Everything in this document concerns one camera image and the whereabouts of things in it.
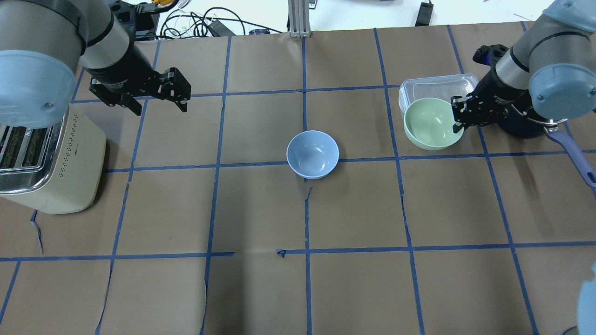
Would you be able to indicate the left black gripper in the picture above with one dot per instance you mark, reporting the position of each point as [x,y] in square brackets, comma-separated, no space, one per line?
[126,70]

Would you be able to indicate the green bowl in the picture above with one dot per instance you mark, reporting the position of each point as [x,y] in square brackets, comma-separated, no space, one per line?
[428,124]

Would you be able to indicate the aluminium frame post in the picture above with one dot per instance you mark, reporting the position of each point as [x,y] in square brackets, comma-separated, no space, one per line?
[299,19]

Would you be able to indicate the cream silver toaster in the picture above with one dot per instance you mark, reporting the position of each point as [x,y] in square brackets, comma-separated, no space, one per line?
[55,170]

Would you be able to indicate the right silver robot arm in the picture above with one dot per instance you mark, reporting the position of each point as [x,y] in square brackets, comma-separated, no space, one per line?
[548,211]

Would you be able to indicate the clear plastic container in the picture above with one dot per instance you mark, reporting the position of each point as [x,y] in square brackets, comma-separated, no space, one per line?
[442,87]

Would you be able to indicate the black power adapter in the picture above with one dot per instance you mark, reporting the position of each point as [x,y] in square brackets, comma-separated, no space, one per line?
[424,14]

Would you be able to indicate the black power brick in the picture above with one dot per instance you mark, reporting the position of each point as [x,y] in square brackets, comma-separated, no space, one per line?
[146,26]

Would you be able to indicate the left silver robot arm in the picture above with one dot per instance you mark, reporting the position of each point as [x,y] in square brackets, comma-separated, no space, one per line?
[43,42]

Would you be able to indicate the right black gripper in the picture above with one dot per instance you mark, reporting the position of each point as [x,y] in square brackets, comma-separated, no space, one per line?
[494,91]

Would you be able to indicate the blue bowl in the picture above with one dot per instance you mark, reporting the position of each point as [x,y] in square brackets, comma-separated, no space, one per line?
[312,154]

